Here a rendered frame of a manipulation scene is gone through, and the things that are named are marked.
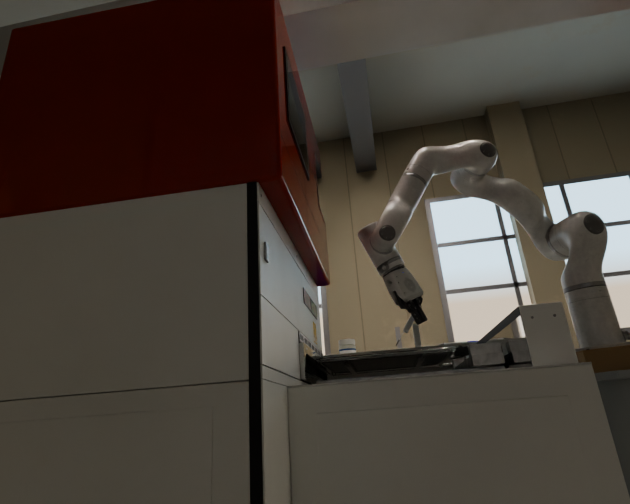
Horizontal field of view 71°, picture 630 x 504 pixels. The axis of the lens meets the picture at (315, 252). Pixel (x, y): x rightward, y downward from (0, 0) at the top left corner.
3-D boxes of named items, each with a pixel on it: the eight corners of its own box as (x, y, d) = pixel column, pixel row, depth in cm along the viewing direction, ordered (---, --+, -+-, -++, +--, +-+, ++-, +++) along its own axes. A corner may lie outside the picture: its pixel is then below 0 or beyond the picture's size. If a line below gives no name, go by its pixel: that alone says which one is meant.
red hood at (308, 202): (-38, 223, 101) (10, 27, 123) (145, 306, 177) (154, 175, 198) (283, 177, 92) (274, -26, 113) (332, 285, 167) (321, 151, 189)
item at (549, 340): (533, 368, 95) (518, 305, 100) (484, 385, 146) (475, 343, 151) (580, 364, 94) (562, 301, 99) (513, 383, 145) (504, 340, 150)
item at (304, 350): (299, 379, 113) (297, 342, 116) (323, 389, 154) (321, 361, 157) (306, 379, 113) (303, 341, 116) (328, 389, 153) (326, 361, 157)
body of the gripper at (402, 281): (390, 265, 130) (410, 299, 127) (409, 260, 137) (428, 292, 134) (374, 277, 135) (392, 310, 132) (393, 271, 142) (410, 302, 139)
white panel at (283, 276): (248, 380, 78) (246, 182, 93) (318, 398, 154) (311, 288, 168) (265, 378, 78) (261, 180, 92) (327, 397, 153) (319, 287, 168)
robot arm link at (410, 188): (437, 170, 136) (396, 250, 125) (422, 194, 151) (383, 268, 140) (411, 157, 136) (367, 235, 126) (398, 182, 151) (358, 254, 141)
